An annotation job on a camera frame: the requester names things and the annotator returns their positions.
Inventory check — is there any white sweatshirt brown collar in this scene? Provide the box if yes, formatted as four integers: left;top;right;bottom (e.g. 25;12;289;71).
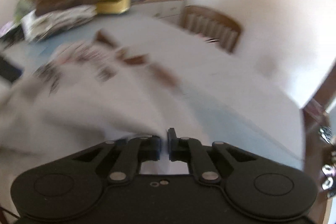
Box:
0;31;200;162

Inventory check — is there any cream folded clothes stack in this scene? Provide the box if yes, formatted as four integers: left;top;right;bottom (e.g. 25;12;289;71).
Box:
21;5;97;43

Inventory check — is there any white blue printed tablecloth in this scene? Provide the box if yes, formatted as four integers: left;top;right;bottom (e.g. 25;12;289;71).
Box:
0;7;306;224

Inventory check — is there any wooden dining chair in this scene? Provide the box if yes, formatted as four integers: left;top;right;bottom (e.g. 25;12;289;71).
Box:
180;5;243;53

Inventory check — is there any white drawer cabinet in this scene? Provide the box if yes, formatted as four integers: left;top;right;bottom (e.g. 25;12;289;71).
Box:
131;0;186;26

